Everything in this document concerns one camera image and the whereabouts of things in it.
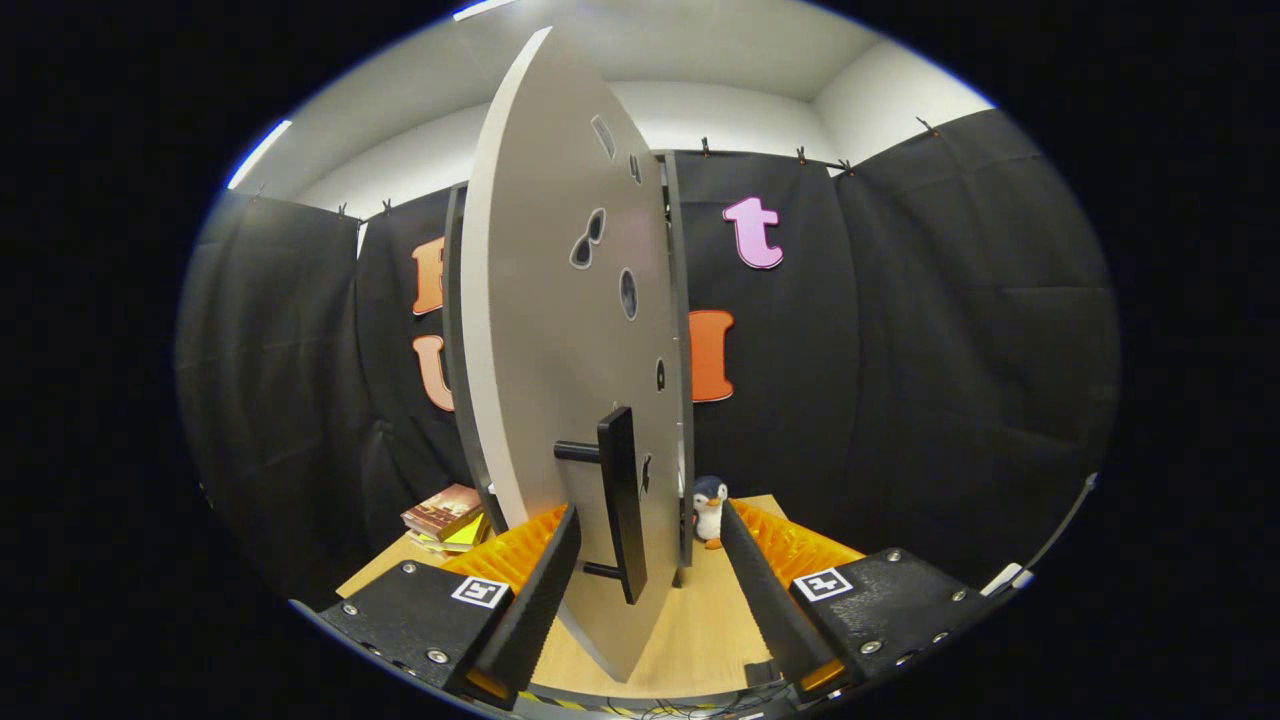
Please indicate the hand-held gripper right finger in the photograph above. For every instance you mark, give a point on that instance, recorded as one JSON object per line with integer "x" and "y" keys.
{"x": 765, "y": 600}

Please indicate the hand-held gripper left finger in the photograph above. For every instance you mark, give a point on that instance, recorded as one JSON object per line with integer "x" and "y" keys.
{"x": 540, "y": 600}

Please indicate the beige shoe cabinet door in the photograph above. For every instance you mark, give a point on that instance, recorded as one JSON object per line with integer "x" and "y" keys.
{"x": 540, "y": 300}

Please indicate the dark grey shoe cabinet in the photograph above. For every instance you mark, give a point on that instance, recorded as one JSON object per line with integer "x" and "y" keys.
{"x": 452, "y": 300}

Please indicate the yellow book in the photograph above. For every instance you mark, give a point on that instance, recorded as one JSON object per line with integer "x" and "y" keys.
{"x": 468, "y": 532}

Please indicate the penguin plush toy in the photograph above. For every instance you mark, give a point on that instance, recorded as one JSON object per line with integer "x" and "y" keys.
{"x": 708, "y": 510}

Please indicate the brown book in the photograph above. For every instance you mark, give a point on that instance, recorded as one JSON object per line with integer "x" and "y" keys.
{"x": 440, "y": 508}

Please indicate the white flat object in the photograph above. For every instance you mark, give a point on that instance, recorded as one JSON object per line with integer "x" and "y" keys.
{"x": 1005, "y": 580}

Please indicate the thin dark pole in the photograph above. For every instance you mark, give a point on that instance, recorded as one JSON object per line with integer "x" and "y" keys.
{"x": 1060, "y": 530}

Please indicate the black backdrop cloth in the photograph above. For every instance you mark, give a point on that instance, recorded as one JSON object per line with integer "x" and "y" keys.
{"x": 950, "y": 350}

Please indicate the row of black cloth clips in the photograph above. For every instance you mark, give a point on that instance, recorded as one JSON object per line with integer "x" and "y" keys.
{"x": 800, "y": 156}

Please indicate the ceiling light panel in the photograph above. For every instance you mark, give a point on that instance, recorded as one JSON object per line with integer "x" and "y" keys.
{"x": 258, "y": 155}
{"x": 485, "y": 8}

